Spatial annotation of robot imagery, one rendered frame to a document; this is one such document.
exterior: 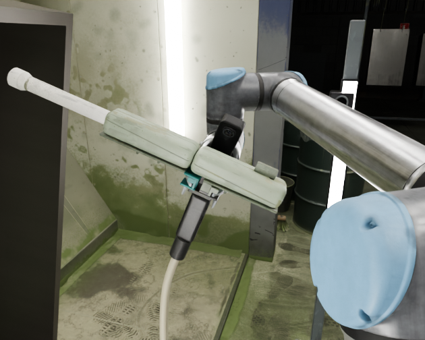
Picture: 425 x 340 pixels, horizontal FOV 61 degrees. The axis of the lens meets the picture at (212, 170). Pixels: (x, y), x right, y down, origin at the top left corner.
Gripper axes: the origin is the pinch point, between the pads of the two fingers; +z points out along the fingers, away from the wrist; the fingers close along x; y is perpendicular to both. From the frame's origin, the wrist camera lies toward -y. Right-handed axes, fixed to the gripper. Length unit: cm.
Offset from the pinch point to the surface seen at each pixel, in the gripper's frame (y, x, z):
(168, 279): 21.3, -1.2, -0.6
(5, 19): -9.5, 41.6, -5.1
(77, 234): 148, 69, -154
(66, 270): 159, 61, -130
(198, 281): 133, -22, -143
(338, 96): -15, -31, -88
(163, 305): 26.9, -2.5, 0.1
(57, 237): 44, 30, -24
